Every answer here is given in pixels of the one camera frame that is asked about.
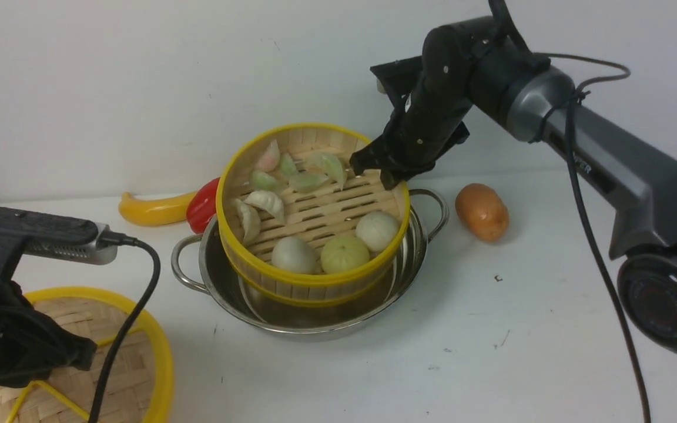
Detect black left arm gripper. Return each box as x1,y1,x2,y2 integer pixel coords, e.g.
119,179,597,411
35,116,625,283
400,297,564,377
0,280,97,388

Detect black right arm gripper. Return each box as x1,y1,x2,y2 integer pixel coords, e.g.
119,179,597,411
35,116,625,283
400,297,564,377
349,23,480,190

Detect yellow bamboo steamer basket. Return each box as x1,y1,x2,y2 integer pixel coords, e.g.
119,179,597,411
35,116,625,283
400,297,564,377
216,123,411,307

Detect yellow rimmed bamboo steamer lid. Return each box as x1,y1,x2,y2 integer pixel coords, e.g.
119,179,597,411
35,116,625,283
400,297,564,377
0,287,174,422

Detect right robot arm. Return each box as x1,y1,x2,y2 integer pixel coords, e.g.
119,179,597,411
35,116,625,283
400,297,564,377
350,1,677,354

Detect stainless steel pot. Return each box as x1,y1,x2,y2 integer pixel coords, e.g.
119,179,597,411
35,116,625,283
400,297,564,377
171,188,450,342

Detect pale green dumpling right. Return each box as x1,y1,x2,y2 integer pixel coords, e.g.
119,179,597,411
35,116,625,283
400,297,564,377
304,152,347,190

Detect white bun right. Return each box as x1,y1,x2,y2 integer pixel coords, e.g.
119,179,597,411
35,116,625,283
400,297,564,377
355,210,400,254

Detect white bun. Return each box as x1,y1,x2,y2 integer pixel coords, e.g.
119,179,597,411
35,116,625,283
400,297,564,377
271,236,318,275
355,210,400,254

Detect green dumpling centre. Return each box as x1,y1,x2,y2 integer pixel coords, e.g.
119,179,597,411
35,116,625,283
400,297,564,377
288,172,330,193

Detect green dumpling small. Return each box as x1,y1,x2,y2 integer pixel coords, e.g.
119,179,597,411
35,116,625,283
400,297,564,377
279,153,299,180

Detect yellow-green bun middle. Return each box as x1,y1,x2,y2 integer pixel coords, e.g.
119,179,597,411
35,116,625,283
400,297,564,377
320,234,371,275

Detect brown potato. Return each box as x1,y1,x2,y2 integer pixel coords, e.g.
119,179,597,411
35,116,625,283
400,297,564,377
455,184,510,243

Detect pink dumpling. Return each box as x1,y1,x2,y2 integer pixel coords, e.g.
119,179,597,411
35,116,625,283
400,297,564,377
256,139,280,172

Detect white dumpling centre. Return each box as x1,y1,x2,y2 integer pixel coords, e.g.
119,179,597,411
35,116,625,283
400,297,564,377
244,190,286,226

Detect white dumpling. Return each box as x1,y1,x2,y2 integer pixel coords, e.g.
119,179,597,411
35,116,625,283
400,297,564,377
244,190,286,226
233,199,261,246

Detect green dumpling left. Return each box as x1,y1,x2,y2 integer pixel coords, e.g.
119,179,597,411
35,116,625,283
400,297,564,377
249,169,285,194

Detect white bun left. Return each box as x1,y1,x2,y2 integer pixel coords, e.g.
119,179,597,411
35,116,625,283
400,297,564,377
271,236,318,275

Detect white dumpling front left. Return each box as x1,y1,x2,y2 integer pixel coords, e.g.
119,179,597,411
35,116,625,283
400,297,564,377
233,199,261,246

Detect red bell pepper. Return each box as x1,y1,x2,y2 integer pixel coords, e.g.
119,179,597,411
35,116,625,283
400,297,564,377
186,177,220,234

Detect yellow banana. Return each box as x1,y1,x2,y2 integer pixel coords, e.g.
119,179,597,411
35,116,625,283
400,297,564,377
118,191,196,227

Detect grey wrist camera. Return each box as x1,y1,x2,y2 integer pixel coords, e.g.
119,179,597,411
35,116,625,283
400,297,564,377
0,206,118,280

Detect black camera cable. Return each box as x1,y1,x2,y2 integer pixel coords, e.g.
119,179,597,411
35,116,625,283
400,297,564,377
88,231,162,423

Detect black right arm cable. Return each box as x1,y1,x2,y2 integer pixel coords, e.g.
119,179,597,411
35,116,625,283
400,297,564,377
529,53,652,423

